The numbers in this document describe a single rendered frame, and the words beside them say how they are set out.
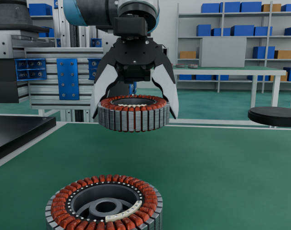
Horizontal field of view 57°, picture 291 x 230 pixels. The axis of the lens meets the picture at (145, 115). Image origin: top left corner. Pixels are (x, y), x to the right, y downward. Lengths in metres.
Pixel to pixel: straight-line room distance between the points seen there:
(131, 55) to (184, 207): 0.25
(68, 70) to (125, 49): 0.75
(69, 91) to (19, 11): 0.39
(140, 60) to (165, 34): 6.56
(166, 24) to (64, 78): 5.94
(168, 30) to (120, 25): 6.63
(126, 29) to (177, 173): 0.22
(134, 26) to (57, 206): 0.25
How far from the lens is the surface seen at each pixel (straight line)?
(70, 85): 1.20
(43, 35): 7.23
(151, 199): 0.27
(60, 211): 0.26
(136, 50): 0.46
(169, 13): 7.05
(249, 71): 2.94
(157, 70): 0.44
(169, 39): 7.00
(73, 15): 0.67
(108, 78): 0.44
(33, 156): 0.50
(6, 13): 1.31
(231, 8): 6.61
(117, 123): 0.37
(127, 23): 0.39
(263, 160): 0.49
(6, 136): 0.57
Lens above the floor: 0.92
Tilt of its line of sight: 13 degrees down
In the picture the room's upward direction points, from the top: straight up
